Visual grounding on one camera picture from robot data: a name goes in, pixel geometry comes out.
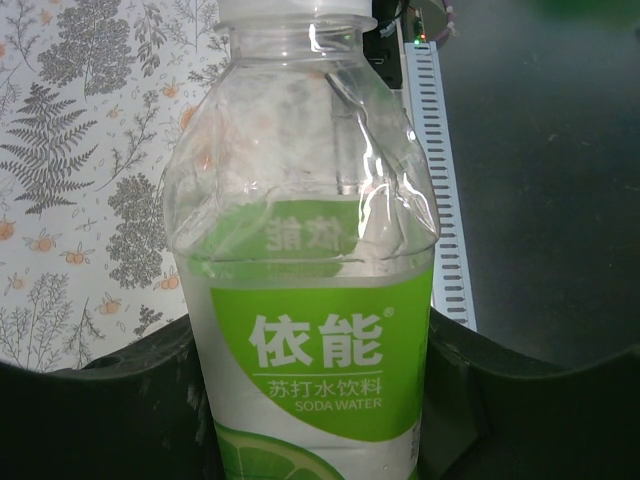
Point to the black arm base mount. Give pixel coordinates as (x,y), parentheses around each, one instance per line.
(385,50)

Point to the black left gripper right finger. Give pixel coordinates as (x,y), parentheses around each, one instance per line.
(540,425)

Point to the green label soda water bottle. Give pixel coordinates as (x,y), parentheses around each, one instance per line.
(320,310)

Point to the circuit board with LEDs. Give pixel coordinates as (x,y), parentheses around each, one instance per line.
(414,27)

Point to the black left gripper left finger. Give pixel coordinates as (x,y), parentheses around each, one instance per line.
(100,425)

